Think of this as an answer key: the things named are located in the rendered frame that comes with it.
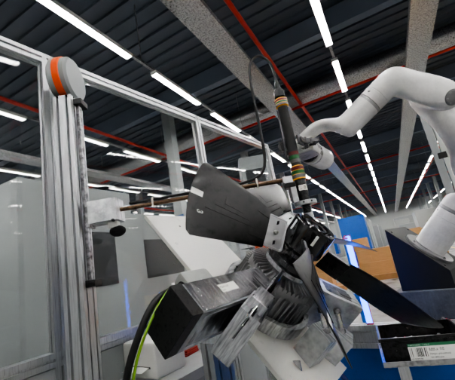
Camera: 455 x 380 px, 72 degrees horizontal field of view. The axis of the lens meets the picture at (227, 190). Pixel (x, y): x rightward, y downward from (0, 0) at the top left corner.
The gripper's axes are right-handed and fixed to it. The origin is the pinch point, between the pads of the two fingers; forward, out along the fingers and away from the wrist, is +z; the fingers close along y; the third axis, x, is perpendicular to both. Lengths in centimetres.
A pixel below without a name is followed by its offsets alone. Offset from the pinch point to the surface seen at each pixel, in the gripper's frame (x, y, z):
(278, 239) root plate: -30.2, 3.1, 16.7
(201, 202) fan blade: -19.1, 11.0, 36.3
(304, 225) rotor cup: -28.0, -4.5, 15.4
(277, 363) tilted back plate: -59, 6, 24
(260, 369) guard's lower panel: -91, 70, -62
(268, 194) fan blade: -13.9, 12.4, -1.2
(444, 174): 1, -38, -178
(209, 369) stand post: -63, 34, 17
